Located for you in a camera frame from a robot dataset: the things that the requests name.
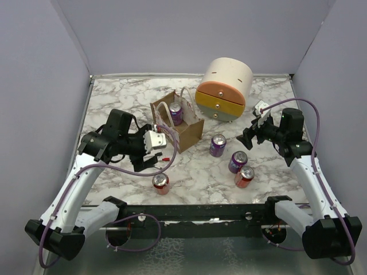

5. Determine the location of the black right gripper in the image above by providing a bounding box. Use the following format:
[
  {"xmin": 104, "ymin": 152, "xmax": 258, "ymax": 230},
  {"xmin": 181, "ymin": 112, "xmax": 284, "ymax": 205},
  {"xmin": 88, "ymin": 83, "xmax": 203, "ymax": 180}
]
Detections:
[{"xmin": 237, "ymin": 113, "xmax": 287, "ymax": 150}]

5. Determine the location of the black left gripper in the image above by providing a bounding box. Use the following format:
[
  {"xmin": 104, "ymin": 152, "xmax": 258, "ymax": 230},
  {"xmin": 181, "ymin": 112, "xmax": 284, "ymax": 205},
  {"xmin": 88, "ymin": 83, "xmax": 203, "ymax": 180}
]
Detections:
[{"xmin": 119, "ymin": 124, "xmax": 158, "ymax": 170}]

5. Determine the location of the red soda can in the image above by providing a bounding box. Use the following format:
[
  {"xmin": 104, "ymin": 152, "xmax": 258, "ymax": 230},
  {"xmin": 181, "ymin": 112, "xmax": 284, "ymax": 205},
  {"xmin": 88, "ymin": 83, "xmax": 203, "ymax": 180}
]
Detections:
[
  {"xmin": 152, "ymin": 173, "xmax": 170, "ymax": 195},
  {"xmin": 234, "ymin": 166, "xmax": 255, "ymax": 188}
]

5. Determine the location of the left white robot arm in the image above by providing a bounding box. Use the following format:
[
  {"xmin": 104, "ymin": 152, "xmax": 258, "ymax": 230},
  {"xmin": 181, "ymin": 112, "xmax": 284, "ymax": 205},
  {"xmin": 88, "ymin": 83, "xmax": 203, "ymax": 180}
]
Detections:
[{"xmin": 25, "ymin": 109, "xmax": 167, "ymax": 260}]

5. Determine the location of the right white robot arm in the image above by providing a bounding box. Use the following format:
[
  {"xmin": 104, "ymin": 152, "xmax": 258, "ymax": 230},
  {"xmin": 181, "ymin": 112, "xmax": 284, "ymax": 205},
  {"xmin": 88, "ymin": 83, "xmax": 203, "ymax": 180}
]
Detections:
[{"xmin": 237, "ymin": 103, "xmax": 362, "ymax": 264}]

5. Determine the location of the round pastel drawer cabinet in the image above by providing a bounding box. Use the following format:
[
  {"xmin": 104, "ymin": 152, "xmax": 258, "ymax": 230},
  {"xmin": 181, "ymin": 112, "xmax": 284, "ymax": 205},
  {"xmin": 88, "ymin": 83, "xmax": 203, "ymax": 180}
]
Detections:
[{"xmin": 195, "ymin": 57, "xmax": 253, "ymax": 122}]

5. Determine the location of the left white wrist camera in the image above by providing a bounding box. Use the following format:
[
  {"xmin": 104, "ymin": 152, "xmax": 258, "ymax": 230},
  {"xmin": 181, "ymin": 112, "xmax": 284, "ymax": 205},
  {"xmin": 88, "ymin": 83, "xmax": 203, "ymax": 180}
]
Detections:
[{"xmin": 143, "ymin": 124, "xmax": 167, "ymax": 154}]

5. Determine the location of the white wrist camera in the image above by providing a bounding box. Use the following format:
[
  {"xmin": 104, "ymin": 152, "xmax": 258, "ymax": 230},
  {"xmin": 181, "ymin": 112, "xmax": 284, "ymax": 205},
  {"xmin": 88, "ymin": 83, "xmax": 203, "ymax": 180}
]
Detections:
[
  {"xmin": 254, "ymin": 100, "xmax": 271, "ymax": 127},
  {"xmin": 143, "ymin": 124, "xmax": 167, "ymax": 154}
]

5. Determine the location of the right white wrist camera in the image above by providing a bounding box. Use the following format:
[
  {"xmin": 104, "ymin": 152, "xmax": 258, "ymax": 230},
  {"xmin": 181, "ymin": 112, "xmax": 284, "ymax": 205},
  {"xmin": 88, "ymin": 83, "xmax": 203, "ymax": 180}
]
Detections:
[{"xmin": 254, "ymin": 100, "xmax": 271, "ymax": 127}]

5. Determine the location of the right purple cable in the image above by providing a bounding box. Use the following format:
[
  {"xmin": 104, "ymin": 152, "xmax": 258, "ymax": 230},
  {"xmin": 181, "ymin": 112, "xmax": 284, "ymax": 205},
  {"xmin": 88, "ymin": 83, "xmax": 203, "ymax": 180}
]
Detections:
[{"xmin": 259, "ymin": 98, "xmax": 356, "ymax": 266}]

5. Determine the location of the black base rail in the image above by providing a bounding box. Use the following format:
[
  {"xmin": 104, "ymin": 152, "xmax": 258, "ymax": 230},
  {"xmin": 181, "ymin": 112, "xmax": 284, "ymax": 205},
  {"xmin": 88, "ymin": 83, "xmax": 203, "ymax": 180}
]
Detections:
[{"xmin": 103, "ymin": 196, "xmax": 284, "ymax": 239}]

